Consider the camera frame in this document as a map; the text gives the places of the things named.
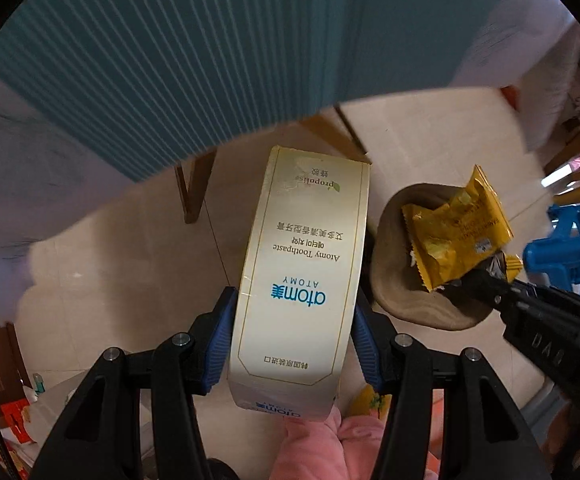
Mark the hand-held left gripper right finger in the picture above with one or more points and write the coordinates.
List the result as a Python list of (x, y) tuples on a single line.
[(364, 345)]

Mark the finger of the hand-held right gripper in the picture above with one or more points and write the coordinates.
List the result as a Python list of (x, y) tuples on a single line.
[(489, 290)]

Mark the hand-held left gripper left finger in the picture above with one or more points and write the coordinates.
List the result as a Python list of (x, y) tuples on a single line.
[(220, 340)]

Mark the yellow snack packet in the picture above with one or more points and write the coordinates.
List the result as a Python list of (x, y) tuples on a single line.
[(459, 230)]

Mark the tan fabric bag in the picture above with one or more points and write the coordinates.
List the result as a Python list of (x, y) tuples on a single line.
[(419, 305)]

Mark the cream toothpaste box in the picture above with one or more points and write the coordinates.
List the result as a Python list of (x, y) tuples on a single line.
[(300, 280)]

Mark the yellow slipper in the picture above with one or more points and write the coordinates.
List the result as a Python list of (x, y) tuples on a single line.
[(369, 401)]

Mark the blue plastic stool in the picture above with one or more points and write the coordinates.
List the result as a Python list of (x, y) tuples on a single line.
[(564, 250)]

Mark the person's pink trouser legs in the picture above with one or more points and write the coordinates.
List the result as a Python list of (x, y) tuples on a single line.
[(340, 450)]

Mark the wooden table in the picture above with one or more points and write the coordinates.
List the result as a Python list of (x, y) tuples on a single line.
[(192, 195)]

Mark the orange red cardboard box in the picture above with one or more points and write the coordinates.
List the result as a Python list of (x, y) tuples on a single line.
[(17, 422)]

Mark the printed teal tablecloth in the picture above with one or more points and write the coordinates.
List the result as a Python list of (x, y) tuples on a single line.
[(195, 60)]

